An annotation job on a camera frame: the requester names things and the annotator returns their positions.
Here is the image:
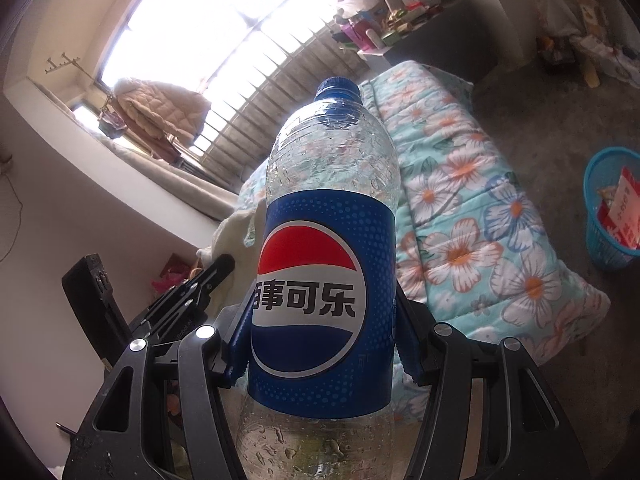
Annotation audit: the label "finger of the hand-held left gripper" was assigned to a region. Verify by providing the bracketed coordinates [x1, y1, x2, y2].
[132, 255, 236, 346]

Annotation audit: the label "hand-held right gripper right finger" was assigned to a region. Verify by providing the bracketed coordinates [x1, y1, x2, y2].
[392, 292, 593, 480]

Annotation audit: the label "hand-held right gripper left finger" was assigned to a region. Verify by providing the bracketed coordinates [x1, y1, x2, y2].
[62, 305, 256, 480]

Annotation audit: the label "clear blue label soda bottle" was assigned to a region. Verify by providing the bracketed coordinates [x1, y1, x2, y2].
[235, 76, 403, 480]

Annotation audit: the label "blue plastic wastebasket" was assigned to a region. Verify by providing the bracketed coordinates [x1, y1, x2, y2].
[584, 147, 640, 272]

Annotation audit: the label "red and white plastic bag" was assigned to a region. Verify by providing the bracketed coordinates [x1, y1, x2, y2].
[597, 167, 640, 251]

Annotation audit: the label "pink printed bag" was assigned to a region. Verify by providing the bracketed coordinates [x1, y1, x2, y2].
[152, 252, 206, 293]

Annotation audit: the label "beige cushion pad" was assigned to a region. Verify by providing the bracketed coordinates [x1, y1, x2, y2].
[102, 137, 241, 221]

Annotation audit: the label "floral turquoise quilt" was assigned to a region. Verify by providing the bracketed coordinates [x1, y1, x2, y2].
[235, 60, 612, 401]

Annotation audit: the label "beige quilted jacket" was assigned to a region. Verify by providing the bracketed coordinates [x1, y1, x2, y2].
[112, 77, 213, 148]

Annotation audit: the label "white radiator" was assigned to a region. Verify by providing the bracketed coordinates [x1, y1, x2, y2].
[190, 10, 351, 191]

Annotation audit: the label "metal coat rack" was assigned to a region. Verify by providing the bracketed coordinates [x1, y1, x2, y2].
[45, 52, 88, 78]

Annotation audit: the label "pile of small desk items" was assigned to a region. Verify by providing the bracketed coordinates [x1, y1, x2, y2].
[330, 2, 446, 53]

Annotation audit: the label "dark snack bag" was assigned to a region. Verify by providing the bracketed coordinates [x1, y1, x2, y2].
[537, 35, 576, 73]

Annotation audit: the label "scattered printed papers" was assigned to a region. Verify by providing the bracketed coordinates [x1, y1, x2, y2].
[575, 35, 640, 91]

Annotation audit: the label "crumpled translucent plastic bag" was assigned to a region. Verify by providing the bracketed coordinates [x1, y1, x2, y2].
[537, 0, 571, 36]

